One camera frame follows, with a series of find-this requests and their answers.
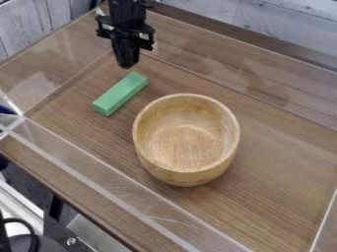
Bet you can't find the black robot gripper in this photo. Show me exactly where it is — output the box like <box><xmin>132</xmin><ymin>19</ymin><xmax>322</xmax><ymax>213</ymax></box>
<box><xmin>94</xmin><ymin>0</ymin><xmax>154</xmax><ymax>68</ymax></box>

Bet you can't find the green rectangular block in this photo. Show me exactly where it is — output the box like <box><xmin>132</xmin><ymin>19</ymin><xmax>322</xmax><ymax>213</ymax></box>
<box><xmin>92</xmin><ymin>72</ymin><xmax>146</xmax><ymax>116</ymax></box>

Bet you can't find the brown wooden bowl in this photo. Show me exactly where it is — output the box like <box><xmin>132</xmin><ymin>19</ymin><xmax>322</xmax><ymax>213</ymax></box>
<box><xmin>130</xmin><ymin>94</ymin><xmax>240</xmax><ymax>187</ymax></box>

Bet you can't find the black table leg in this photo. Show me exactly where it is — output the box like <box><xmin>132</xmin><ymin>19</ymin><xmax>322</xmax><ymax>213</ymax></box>
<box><xmin>48</xmin><ymin>196</ymin><xmax>62</xmax><ymax>221</ymax></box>

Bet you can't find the metal plate with screw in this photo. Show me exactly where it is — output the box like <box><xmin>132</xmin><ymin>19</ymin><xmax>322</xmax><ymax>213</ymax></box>
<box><xmin>41</xmin><ymin>216</ymin><xmax>96</xmax><ymax>252</ymax></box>

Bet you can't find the clear acrylic front wall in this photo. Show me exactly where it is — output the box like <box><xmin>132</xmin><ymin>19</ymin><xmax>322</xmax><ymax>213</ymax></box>
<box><xmin>0</xmin><ymin>118</ymin><xmax>252</xmax><ymax>252</ymax></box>

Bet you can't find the black cable loop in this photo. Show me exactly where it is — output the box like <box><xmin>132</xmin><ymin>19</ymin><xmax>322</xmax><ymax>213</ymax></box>
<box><xmin>0</xmin><ymin>218</ymin><xmax>42</xmax><ymax>252</ymax></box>

